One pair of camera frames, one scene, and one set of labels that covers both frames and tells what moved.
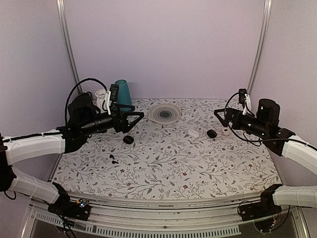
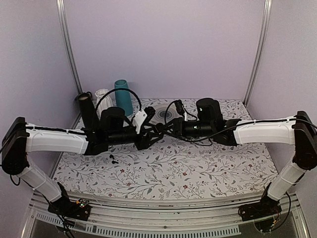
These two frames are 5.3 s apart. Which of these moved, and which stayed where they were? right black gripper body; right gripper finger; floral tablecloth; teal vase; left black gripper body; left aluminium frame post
Moved: right gripper finger; right black gripper body; left black gripper body
Stayed: left aluminium frame post; floral tablecloth; teal vase
